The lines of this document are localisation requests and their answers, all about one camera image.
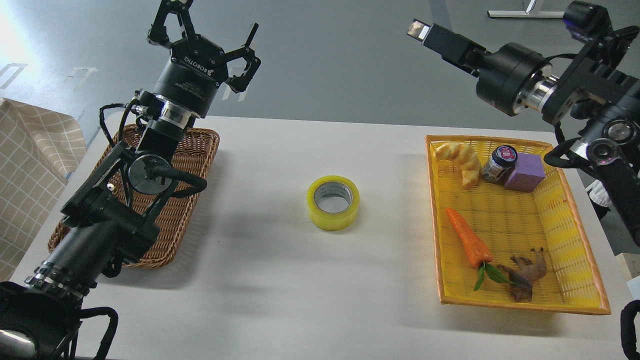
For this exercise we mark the white metal stand base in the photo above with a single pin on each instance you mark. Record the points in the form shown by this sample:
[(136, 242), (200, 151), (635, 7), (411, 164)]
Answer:
[(531, 9)]

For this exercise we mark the yellow tape roll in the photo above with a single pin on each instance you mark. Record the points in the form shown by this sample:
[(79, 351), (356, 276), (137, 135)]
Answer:
[(332, 186)]

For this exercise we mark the small dark jar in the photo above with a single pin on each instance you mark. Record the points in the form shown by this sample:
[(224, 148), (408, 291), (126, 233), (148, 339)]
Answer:
[(499, 164)]

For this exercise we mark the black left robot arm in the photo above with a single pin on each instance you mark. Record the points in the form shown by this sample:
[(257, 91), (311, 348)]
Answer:
[(112, 215)]

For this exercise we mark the toy croissant bread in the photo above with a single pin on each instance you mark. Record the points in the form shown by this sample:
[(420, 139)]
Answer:
[(463, 155)]

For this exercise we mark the purple foam block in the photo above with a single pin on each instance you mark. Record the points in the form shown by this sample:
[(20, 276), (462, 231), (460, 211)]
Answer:
[(527, 174)]

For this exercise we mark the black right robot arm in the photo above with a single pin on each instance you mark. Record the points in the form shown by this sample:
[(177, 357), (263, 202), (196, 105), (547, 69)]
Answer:
[(593, 107)]

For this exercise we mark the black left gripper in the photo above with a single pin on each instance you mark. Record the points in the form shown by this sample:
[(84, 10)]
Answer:
[(192, 80)]

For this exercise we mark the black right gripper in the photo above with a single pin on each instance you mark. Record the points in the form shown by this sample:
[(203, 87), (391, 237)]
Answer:
[(503, 76)]

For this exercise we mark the orange toy carrot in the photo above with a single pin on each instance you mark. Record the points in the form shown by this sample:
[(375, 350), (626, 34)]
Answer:
[(476, 250)]

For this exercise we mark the yellow plastic basket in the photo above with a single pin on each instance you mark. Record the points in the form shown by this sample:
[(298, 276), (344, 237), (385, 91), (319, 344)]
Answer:
[(512, 223)]

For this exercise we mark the brown toy animal figure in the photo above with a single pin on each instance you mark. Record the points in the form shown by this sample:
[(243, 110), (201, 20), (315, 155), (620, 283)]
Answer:
[(526, 273)]

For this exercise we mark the beige checkered cloth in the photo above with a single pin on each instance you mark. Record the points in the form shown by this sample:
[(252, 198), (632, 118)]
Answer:
[(39, 148)]

